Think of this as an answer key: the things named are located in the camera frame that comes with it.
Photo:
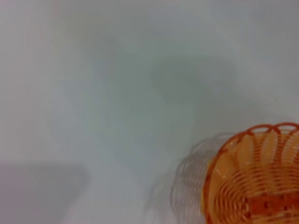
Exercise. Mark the orange plastic woven basket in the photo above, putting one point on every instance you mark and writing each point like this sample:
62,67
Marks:
252,177

